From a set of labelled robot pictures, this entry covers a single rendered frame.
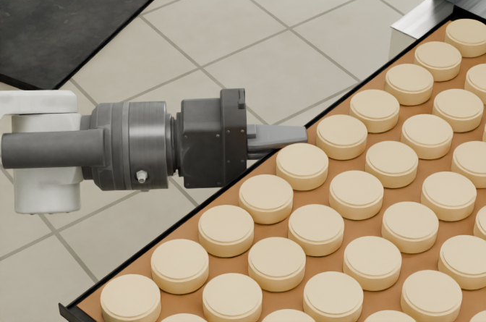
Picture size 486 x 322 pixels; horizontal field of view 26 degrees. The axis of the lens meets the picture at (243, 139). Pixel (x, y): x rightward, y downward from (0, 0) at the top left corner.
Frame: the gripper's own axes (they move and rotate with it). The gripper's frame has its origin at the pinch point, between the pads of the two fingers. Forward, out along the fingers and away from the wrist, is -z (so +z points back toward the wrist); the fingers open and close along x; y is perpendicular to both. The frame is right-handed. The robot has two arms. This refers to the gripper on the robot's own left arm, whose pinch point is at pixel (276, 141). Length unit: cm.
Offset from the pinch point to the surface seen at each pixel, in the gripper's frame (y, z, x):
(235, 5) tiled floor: 171, -3, -100
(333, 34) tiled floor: 156, -29, -100
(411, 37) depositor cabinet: 38.8, -22.0, -16.1
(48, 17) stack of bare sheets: 166, 49, -99
